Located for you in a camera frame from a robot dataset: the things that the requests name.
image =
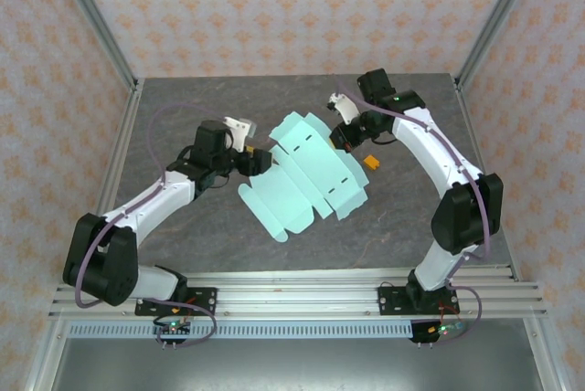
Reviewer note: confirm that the small orange block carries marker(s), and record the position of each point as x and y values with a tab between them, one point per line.
372	163

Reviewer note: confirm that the light teal paper box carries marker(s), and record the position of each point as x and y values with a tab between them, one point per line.
297	172

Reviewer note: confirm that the grey metal lower shelf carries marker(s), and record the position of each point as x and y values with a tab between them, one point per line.
292	363

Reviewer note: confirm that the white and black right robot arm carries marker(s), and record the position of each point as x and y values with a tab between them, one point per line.
429	149

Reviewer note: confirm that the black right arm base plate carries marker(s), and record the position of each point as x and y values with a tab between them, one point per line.
391	302

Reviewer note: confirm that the aluminium side rail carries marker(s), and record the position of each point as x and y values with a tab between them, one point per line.
116	167
473	135

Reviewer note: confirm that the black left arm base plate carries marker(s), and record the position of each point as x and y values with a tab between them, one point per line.
205	300

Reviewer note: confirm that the aluminium corner post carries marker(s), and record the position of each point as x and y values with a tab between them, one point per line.
500	16
91	16

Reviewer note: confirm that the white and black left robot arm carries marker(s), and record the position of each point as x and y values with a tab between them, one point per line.
151	201

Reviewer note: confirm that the aluminium mounting rail beam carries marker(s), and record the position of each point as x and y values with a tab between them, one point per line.
297	295

